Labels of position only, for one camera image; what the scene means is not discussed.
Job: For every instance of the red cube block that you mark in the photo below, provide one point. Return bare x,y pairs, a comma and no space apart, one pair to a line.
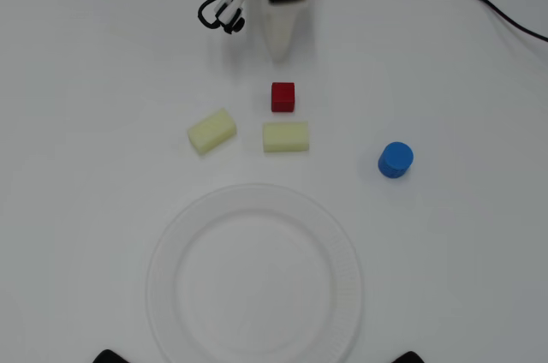
283,97

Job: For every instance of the cream foam block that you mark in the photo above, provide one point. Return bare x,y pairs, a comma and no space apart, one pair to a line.
212,136
285,136

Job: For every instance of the blue ribbed cylinder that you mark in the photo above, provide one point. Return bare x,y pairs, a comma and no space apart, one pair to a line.
395,159

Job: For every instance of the white paper plate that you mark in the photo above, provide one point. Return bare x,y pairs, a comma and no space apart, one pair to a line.
257,277

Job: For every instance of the black stand foot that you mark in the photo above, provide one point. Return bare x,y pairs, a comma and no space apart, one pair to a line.
412,357
110,356

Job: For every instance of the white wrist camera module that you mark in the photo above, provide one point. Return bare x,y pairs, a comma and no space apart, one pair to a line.
229,7

